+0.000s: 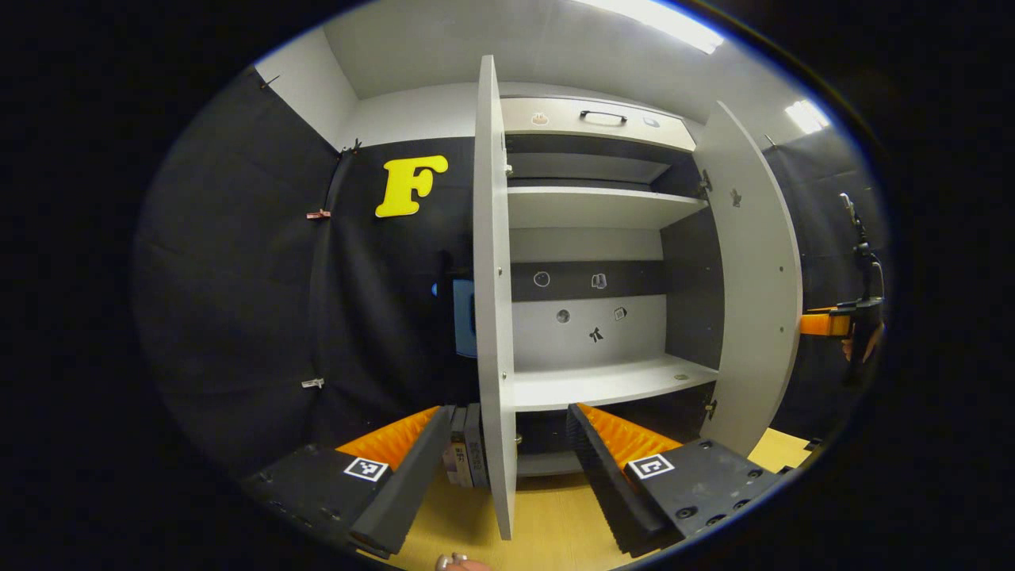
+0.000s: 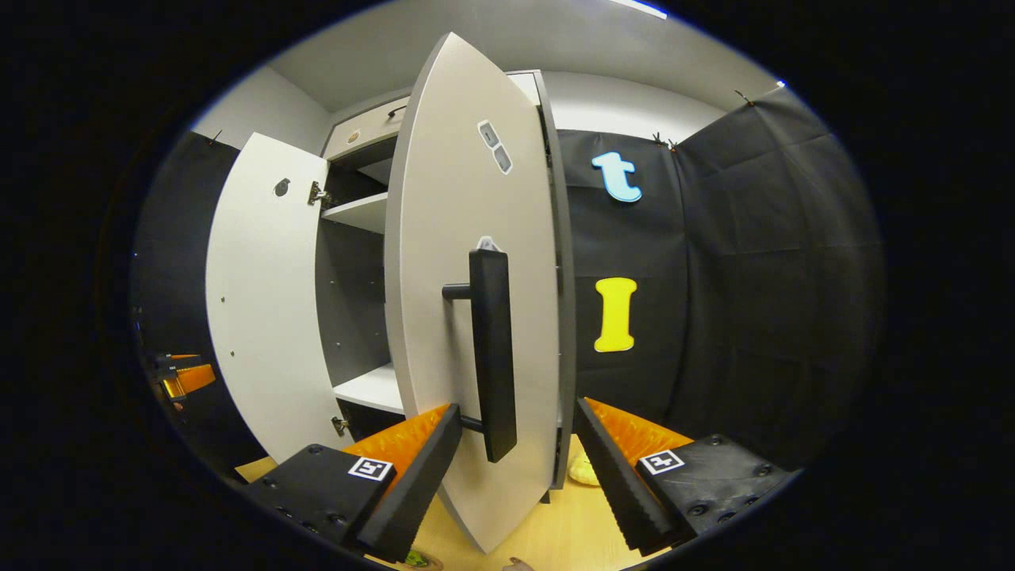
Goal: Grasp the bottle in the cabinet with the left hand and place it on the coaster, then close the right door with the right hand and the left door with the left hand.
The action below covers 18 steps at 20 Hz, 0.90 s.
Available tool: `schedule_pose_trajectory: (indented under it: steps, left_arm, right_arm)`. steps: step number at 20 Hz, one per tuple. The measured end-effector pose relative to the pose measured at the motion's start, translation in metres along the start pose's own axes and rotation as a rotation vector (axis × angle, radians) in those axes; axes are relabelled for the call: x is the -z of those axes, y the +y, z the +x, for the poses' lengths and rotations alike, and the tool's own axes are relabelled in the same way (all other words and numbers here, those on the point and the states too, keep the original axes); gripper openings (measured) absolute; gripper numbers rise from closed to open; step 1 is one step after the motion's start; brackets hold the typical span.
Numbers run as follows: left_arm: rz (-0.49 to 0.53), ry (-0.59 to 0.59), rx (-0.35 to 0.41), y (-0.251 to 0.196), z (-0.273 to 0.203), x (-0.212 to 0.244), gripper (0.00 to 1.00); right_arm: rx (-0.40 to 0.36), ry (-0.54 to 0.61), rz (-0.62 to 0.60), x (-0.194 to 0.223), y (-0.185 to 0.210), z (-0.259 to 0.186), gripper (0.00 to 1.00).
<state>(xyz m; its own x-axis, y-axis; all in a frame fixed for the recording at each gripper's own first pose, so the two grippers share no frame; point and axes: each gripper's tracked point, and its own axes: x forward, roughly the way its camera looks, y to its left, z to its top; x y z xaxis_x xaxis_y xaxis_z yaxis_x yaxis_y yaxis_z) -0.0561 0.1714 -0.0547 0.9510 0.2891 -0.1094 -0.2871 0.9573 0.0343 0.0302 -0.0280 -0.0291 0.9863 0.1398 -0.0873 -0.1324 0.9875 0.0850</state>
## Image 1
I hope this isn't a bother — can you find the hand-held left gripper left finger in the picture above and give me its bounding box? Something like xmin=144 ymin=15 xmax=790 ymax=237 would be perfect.
xmin=238 ymin=404 xmax=454 ymax=560

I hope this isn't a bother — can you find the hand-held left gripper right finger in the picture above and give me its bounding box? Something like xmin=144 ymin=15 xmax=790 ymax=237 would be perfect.
xmin=566 ymin=402 xmax=794 ymax=558

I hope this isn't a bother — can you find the white cabinet door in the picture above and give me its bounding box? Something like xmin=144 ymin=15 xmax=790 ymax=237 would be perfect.
xmin=473 ymin=54 xmax=518 ymax=542
xmin=694 ymin=101 xmax=804 ymax=458

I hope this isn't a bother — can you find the white cabinet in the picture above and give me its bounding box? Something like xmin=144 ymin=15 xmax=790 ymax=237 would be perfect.
xmin=500 ymin=95 xmax=726 ymax=477

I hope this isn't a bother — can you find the white cabinet shelf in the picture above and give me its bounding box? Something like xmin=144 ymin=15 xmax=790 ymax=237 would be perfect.
xmin=507 ymin=186 xmax=709 ymax=231
xmin=511 ymin=354 xmax=720 ymax=413

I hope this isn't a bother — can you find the beige cabinet drawer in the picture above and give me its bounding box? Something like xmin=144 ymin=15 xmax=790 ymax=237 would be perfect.
xmin=501 ymin=97 xmax=697 ymax=151

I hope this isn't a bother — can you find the black backdrop cloth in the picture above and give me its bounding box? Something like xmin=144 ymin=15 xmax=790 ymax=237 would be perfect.
xmin=133 ymin=67 xmax=477 ymax=481
xmin=763 ymin=127 xmax=889 ymax=445

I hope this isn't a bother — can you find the blue board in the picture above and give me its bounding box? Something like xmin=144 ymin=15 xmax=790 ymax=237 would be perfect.
xmin=432 ymin=278 xmax=477 ymax=359

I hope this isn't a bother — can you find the small ceiling light panel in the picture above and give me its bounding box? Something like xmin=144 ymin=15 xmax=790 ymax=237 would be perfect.
xmin=785 ymin=99 xmax=831 ymax=134

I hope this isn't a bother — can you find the long ceiling light panel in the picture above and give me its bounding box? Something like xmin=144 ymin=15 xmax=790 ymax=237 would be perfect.
xmin=571 ymin=0 xmax=724 ymax=55

